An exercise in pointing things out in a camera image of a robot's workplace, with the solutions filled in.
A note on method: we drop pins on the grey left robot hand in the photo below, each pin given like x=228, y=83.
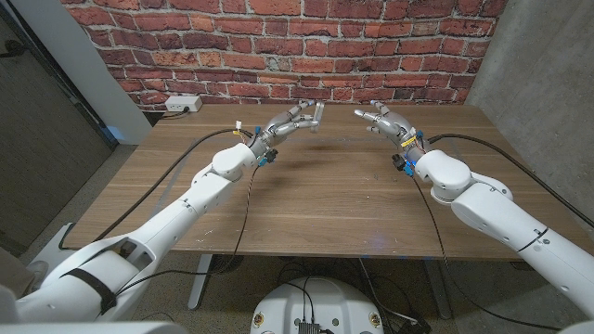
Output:
x=278, y=130

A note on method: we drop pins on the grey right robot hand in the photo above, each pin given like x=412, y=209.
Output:
x=394, y=125

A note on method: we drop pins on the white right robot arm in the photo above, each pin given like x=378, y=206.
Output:
x=501, y=213

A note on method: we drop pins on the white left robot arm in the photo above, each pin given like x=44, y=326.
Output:
x=185, y=213

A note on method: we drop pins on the red brick print backdrop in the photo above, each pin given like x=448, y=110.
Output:
x=287, y=46

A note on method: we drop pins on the white power strip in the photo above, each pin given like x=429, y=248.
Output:
x=183, y=103

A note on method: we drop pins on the black round floor disc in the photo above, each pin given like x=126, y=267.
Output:
x=227, y=263

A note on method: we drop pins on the grey table leg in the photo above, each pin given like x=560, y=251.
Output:
x=437, y=287
x=200, y=278

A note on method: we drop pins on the white robot torso base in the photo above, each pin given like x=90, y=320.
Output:
x=320, y=301

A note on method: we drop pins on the black power adapter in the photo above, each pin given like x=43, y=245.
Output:
x=413, y=327

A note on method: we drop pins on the dark door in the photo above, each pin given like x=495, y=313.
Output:
x=46, y=139

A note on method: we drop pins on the white floor platform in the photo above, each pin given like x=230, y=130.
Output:
x=53, y=248

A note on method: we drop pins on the white shoe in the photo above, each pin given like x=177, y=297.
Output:
x=39, y=273

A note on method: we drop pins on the person in brown trousers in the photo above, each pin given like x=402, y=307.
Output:
x=11, y=273

